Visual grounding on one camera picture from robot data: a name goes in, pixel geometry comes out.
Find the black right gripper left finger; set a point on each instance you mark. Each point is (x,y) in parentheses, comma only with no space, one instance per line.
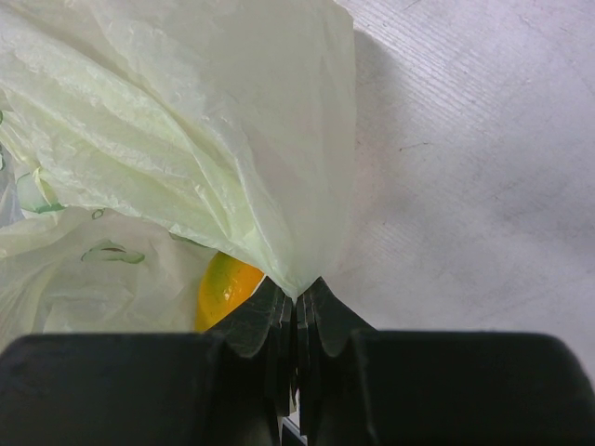
(227,386)

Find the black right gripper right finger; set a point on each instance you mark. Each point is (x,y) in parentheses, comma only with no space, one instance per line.
(363,386)

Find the orange green fake mango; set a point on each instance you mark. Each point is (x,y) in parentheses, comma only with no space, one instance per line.
(226,284)

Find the light green avocado plastic bag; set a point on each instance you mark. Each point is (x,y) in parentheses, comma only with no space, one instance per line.
(140,138)

